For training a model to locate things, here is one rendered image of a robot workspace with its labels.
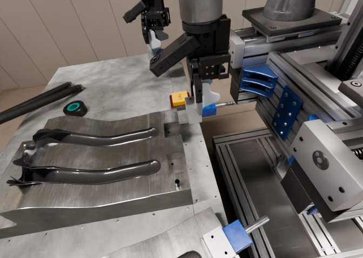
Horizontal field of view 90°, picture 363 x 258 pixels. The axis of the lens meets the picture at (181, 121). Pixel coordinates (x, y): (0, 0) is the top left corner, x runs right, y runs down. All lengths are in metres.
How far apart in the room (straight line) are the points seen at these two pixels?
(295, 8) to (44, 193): 0.81
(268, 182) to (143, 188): 0.91
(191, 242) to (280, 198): 0.85
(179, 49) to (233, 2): 2.39
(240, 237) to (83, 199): 0.32
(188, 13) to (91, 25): 2.37
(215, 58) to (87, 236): 0.49
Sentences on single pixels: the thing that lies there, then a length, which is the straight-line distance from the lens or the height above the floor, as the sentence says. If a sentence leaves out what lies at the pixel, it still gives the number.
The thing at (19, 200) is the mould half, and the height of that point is 0.93.
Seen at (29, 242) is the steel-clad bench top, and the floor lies 0.80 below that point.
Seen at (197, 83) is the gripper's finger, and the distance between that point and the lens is 0.38.
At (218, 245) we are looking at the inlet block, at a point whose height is 0.88.
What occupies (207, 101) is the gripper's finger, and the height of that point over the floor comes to 0.98.
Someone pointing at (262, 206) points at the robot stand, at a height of 0.21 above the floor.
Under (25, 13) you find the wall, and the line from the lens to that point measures 2.90.
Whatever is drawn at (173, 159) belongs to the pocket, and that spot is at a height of 0.86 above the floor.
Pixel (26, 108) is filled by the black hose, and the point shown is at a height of 0.88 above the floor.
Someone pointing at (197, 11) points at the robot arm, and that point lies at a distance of 0.34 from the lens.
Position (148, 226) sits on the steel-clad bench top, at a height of 0.80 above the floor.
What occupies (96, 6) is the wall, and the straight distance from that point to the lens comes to 2.61.
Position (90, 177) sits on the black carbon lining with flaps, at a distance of 0.50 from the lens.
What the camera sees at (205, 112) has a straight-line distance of 0.48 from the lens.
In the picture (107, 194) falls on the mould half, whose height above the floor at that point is 0.88.
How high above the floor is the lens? 1.26
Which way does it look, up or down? 46 degrees down
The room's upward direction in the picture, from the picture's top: 9 degrees counter-clockwise
